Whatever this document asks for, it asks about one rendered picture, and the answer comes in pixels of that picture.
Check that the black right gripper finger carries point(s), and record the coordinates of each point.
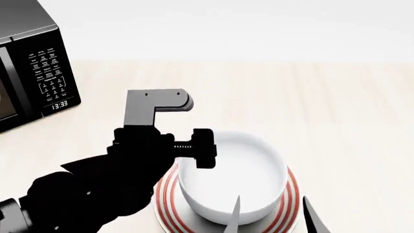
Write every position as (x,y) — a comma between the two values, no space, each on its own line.
(313,218)

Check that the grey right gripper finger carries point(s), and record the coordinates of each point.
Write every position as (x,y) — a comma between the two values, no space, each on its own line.
(234,218)

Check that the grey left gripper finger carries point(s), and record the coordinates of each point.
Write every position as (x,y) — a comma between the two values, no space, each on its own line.
(140,106)
(191,104)

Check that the white bowl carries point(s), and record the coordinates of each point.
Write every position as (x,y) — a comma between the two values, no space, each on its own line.
(233,174)

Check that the white plate with red rings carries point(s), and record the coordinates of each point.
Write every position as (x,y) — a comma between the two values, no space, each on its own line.
(168,206)

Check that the black microwave oven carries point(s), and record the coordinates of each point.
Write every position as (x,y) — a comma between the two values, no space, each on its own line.
(29,72)

